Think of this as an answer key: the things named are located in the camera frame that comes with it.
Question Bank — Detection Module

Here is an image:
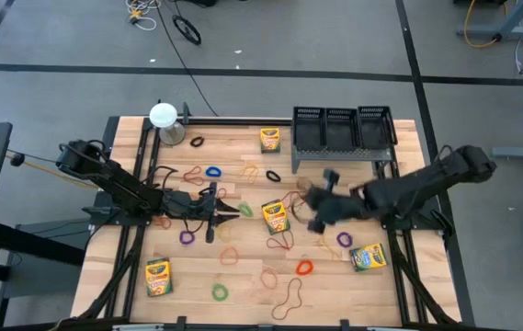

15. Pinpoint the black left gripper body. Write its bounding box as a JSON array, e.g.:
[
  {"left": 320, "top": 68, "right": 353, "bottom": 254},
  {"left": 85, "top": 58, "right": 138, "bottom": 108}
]
[{"left": 164, "top": 182, "right": 219, "bottom": 244}]

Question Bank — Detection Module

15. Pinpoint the black coiled cable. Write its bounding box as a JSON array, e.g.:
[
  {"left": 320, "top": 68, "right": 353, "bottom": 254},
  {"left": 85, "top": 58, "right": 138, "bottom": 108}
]
[{"left": 171, "top": 14, "right": 203, "bottom": 46}]

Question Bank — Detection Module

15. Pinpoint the black desk frame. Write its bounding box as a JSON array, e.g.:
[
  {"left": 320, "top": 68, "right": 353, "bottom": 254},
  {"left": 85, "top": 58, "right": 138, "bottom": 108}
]
[{"left": 0, "top": 220, "right": 85, "bottom": 331}]

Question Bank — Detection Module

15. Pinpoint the large red rubber band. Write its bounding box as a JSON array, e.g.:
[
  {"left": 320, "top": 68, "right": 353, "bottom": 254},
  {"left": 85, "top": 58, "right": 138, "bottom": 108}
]
[{"left": 270, "top": 277, "right": 304, "bottom": 322}]

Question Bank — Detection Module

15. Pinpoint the yellow green markers box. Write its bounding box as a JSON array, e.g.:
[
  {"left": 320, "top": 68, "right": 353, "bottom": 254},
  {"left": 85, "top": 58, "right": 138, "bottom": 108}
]
[{"left": 349, "top": 243, "right": 388, "bottom": 273}]

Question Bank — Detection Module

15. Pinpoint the black floor cable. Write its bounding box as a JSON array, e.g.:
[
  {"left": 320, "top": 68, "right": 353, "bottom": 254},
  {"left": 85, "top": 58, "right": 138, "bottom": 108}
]
[{"left": 154, "top": 0, "right": 220, "bottom": 118}]

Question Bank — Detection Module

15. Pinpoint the yellow floor cable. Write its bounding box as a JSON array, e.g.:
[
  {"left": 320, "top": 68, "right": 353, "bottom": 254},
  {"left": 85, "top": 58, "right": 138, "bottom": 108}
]
[{"left": 462, "top": 0, "right": 501, "bottom": 50}]

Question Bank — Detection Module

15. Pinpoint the grey perforated metal shelf riser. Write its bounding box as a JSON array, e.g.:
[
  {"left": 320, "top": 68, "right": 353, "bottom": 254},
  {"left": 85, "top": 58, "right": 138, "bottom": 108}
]
[{"left": 290, "top": 106, "right": 393, "bottom": 175}]

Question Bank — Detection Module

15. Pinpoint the yellow rubber band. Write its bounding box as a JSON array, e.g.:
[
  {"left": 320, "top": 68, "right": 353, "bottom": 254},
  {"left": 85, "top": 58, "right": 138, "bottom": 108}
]
[
  {"left": 217, "top": 223, "right": 234, "bottom": 244},
  {"left": 318, "top": 236, "right": 345, "bottom": 263},
  {"left": 237, "top": 163, "right": 260, "bottom": 184}
]

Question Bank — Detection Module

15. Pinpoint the orange coil wristband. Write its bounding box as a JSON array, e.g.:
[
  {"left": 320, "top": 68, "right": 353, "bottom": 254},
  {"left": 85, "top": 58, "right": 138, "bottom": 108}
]
[{"left": 295, "top": 258, "right": 315, "bottom": 277}]

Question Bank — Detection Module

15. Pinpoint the white cable bundle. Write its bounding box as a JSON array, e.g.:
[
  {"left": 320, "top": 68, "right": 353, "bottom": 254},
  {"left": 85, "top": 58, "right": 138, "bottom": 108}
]
[{"left": 125, "top": 0, "right": 159, "bottom": 32}]

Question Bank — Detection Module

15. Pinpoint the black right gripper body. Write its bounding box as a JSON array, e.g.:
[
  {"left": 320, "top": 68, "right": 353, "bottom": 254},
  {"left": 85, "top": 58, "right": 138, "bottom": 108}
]
[{"left": 309, "top": 168, "right": 368, "bottom": 234}]

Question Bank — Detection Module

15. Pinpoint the white mushroom table lamp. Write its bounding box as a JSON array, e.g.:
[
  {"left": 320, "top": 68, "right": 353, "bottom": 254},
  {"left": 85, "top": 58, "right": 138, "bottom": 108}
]
[{"left": 148, "top": 101, "right": 187, "bottom": 147}]

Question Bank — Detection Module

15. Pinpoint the yellow green crayons box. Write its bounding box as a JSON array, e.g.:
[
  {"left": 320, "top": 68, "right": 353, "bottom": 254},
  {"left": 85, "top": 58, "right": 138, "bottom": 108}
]
[
  {"left": 259, "top": 127, "right": 281, "bottom": 154},
  {"left": 261, "top": 199, "right": 291, "bottom": 236},
  {"left": 144, "top": 257, "right": 174, "bottom": 298}
]

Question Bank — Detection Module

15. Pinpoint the grey desk leg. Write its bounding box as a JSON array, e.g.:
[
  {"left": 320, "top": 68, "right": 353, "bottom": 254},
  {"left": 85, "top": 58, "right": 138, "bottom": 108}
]
[{"left": 455, "top": 0, "right": 523, "bottom": 42}]

